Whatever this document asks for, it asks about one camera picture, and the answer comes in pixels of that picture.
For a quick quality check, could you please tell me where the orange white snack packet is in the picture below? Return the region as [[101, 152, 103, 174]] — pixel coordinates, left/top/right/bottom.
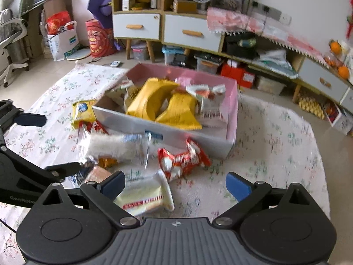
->
[[98, 157, 118, 169]]

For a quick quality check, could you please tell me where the white patterned snack packet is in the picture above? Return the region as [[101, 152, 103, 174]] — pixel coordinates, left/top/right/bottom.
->
[[105, 79, 140, 112]]

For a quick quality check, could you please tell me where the clear white rice cracker pack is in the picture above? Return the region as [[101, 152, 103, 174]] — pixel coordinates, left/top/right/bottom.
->
[[81, 133, 152, 166]]

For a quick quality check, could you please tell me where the red white snack packet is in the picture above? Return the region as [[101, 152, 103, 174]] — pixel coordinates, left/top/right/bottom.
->
[[157, 138, 212, 181]]

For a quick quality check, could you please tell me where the red cartoon bag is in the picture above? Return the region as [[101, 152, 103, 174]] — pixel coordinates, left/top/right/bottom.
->
[[86, 19, 117, 57]]

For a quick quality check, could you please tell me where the pale yellow cracker packet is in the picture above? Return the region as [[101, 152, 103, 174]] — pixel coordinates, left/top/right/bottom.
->
[[114, 169, 175, 217]]

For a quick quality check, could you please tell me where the gold snack packet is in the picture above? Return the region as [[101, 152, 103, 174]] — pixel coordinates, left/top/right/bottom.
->
[[155, 92, 202, 131], [126, 78, 179, 121]]

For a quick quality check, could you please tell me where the yellow blue biscuit packet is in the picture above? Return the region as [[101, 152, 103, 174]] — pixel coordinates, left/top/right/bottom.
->
[[72, 100, 97, 129]]

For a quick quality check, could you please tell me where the pink cardboard box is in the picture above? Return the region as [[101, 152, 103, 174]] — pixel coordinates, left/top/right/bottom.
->
[[93, 63, 238, 159]]

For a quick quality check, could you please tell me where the purple hat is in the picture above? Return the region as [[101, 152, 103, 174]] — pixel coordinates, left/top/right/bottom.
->
[[87, 0, 113, 29]]

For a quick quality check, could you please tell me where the red gift box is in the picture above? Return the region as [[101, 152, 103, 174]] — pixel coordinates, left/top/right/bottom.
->
[[221, 63, 255, 89]]

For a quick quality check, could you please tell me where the white barcode snack packet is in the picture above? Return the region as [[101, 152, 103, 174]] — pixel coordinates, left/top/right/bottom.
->
[[197, 84, 226, 122]]

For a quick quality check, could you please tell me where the red floral snack packet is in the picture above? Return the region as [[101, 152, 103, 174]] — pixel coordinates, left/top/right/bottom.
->
[[79, 121, 108, 134]]

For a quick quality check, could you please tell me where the wooden cabinet with drawers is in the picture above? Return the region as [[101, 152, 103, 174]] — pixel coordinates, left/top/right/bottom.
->
[[112, 0, 352, 111]]

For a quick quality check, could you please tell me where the white office chair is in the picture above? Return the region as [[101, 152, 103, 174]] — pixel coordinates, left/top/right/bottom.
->
[[1, 8, 29, 88]]

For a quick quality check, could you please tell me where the orange fruit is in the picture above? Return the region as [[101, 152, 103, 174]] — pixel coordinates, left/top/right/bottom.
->
[[338, 66, 350, 80]]

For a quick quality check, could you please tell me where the white shopping bag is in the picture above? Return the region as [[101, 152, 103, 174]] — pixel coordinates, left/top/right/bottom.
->
[[48, 21, 80, 62]]

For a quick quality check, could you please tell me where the pink cloth cover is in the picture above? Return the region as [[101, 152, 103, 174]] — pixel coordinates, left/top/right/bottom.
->
[[207, 7, 329, 69]]

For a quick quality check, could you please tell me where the yellow egg tray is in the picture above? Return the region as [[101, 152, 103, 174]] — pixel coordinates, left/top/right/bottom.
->
[[298, 96, 325, 120]]

